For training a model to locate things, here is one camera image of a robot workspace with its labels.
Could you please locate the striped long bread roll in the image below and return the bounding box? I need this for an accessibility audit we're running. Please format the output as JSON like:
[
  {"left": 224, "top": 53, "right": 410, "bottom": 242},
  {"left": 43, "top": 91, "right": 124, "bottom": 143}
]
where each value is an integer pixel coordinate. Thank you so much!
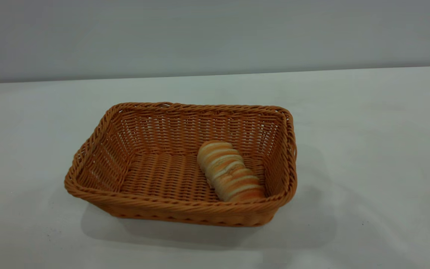
[{"left": 197, "top": 140, "right": 266, "bottom": 202}]

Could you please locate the orange woven wicker basket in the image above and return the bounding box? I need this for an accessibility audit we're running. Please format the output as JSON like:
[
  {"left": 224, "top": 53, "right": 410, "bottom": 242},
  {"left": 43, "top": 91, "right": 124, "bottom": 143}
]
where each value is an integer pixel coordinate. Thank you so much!
[{"left": 64, "top": 101, "right": 298, "bottom": 228}]

